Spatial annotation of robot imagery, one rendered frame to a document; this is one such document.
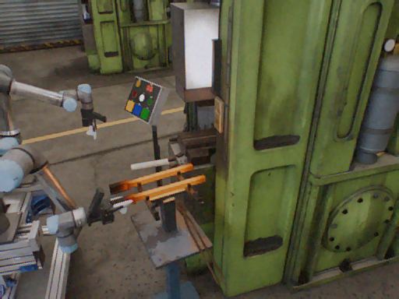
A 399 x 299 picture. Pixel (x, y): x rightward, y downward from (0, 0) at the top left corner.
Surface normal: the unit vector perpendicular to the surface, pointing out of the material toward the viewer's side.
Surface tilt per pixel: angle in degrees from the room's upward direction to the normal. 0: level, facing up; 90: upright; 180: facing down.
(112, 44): 90
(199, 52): 90
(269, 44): 89
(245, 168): 90
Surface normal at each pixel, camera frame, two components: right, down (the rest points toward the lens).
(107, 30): 0.36, 0.47
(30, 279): 0.00, -0.86
